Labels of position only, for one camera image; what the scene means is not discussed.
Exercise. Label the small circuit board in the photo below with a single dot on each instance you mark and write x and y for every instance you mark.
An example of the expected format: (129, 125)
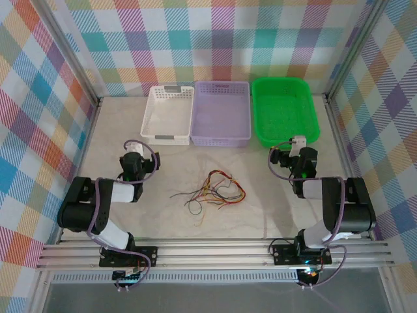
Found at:
(128, 277)
(309, 275)

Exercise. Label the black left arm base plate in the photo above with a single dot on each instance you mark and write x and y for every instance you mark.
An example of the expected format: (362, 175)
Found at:
(146, 254)

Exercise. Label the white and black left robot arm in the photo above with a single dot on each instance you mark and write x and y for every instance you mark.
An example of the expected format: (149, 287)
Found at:
(78, 212)

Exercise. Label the green plastic basket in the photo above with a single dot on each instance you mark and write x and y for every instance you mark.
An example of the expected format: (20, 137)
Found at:
(283, 111)

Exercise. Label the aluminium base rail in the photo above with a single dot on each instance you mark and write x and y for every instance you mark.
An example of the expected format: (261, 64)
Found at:
(211, 257)

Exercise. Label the purple plastic basket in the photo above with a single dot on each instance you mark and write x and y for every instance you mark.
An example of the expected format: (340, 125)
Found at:
(221, 114)

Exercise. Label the white plastic basket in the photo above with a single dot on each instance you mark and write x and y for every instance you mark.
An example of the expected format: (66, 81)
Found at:
(166, 114)

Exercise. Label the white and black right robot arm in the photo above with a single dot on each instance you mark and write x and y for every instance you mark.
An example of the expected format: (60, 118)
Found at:
(355, 212)

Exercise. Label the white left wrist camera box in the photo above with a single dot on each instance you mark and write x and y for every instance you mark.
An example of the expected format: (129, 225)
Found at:
(135, 148)

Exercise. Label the aluminium frame post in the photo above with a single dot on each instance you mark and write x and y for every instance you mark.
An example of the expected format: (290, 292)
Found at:
(71, 49)
(355, 49)

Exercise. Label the aluminium side rail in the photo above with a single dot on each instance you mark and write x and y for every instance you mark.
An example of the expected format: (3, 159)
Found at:
(91, 124)
(335, 130)

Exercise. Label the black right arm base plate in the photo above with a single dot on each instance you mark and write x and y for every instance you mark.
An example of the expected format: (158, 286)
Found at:
(283, 254)

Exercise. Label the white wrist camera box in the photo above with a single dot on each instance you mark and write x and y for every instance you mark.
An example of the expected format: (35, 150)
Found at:
(135, 148)
(298, 143)

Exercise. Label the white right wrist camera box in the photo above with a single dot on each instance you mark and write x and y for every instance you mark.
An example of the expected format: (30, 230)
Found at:
(298, 143)

